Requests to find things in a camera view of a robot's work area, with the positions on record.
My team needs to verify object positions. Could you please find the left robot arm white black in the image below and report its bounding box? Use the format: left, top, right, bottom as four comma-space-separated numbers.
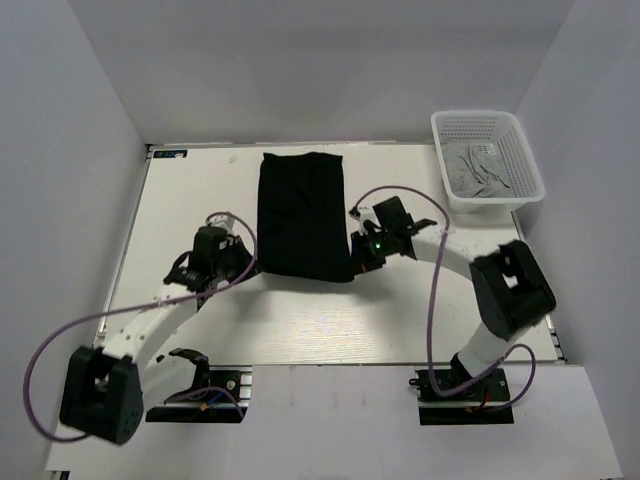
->
59, 234, 257, 445

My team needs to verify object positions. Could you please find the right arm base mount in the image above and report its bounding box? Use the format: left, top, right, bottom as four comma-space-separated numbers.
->
407, 367, 516, 427

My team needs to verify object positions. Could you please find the blue label sticker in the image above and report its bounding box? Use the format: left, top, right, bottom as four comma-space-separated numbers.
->
152, 149, 188, 159

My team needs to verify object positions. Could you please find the black t shirt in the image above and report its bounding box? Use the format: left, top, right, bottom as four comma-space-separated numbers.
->
257, 152, 354, 283

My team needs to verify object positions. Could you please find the grey t shirt in basket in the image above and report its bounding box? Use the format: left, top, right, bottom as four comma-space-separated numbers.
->
442, 142, 513, 198

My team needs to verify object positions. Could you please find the white plastic basket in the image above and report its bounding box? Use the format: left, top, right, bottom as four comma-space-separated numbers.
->
431, 110, 545, 214

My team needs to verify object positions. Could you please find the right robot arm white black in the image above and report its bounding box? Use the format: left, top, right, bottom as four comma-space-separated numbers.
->
351, 211, 557, 397

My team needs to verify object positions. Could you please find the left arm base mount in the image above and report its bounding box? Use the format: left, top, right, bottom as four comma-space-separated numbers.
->
145, 366, 253, 424

